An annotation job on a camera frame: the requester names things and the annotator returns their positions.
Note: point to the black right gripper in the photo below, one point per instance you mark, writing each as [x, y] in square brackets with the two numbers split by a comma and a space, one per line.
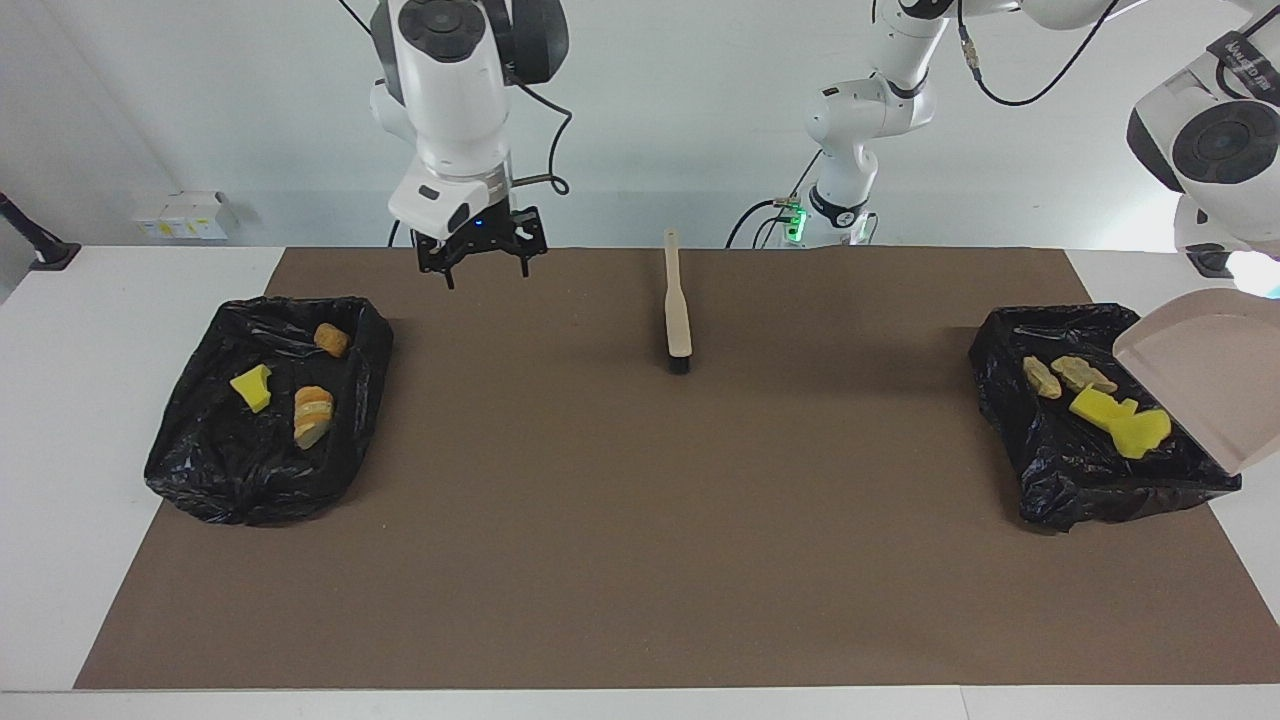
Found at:
[480, 235]

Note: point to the brown potato-shaped bread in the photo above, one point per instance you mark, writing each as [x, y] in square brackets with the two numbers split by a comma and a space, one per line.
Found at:
[331, 340]

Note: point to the beige hand brush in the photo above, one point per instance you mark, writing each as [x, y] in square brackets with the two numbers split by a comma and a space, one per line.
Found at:
[678, 320]

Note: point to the tan layered pastry chunk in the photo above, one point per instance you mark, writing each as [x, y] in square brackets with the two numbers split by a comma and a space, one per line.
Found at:
[312, 415]

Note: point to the small yellow sponge piece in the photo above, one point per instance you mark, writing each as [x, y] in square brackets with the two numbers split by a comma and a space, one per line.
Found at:
[253, 388]

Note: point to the pale beige bread chunk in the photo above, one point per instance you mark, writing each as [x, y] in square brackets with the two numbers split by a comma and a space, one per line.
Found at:
[1041, 378]

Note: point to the tan ridged pastry piece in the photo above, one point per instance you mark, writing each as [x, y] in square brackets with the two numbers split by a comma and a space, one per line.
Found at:
[1085, 374]

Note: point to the large yellow sponge piece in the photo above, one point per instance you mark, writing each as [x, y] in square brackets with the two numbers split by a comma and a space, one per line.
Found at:
[1093, 403]

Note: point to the yellow and green sponge piece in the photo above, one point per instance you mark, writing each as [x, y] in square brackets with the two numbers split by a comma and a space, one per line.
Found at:
[1142, 435]

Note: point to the beige plastic dustpan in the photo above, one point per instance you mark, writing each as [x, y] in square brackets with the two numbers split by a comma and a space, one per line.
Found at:
[1215, 385]

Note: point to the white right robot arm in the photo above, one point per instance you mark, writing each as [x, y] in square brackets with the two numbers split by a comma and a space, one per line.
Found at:
[450, 90]

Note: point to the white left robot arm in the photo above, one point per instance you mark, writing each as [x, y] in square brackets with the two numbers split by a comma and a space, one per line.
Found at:
[870, 110]

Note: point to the black plastic bag bin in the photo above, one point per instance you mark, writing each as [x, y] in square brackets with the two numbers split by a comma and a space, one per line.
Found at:
[1070, 470]
[250, 470]

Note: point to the white cardboard box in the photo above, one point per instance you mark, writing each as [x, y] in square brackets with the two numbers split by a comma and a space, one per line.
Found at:
[200, 215]

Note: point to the small white box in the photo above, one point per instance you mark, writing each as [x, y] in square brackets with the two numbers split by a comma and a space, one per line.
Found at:
[148, 223]

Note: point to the brown table mat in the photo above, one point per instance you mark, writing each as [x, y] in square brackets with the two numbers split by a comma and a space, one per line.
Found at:
[640, 620]

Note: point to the black camera stand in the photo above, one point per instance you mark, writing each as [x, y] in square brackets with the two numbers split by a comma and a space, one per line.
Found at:
[50, 255]
[1212, 262]

